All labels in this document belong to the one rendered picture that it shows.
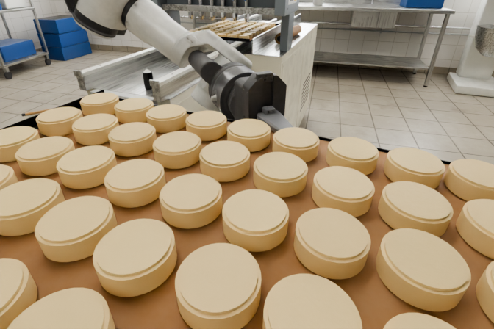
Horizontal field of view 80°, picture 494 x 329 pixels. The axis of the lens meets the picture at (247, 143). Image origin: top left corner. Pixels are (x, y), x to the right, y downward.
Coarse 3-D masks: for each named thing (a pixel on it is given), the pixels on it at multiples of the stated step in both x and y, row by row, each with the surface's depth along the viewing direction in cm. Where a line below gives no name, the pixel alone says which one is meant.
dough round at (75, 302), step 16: (80, 288) 17; (32, 304) 16; (48, 304) 16; (64, 304) 16; (80, 304) 16; (96, 304) 16; (16, 320) 15; (32, 320) 15; (48, 320) 15; (64, 320) 15; (80, 320) 15; (96, 320) 15; (112, 320) 16
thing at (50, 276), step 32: (128, 160) 31; (320, 160) 32; (384, 160) 32; (64, 192) 27; (96, 192) 27; (224, 192) 27; (448, 192) 27; (288, 224) 23; (384, 224) 24; (448, 224) 24; (0, 256) 21; (32, 256) 21; (256, 256) 21; (288, 256) 21; (480, 256) 21; (64, 288) 18; (96, 288) 19; (160, 288) 19; (352, 288) 19; (384, 288) 19; (128, 320) 17; (160, 320) 17; (256, 320) 17; (384, 320) 17; (448, 320) 17; (480, 320) 17
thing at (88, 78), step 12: (120, 60) 110; (132, 60) 117; (144, 60) 123; (156, 60) 131; (84, 72) 97; (96, 72) 101; (108, 72) 106; (120, 72) 112; (132, 72) 118; (84, 84) 98; (96, 84) 102
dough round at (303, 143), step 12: (276, 132) 33; (288, 132) 33; (300, 132) 33; (312, 132) 33; (276, 144) 31; (288, 144) 31; (300, 144) 31; (312, 144) 31; (300, 156) 30; (312, 156) 31
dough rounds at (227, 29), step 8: (216, 24) 183; (224, 24) 181; (232, 24) 181; (240, 24) 185; (248, 24) 182; (256, 24) 182; (264, 24) 190; (272, 24) 184; (216, 32) 156; (224, 32) 154; (232, 32) 155; (240, 32) 157; (248, 32) 155; (256, 32) 160
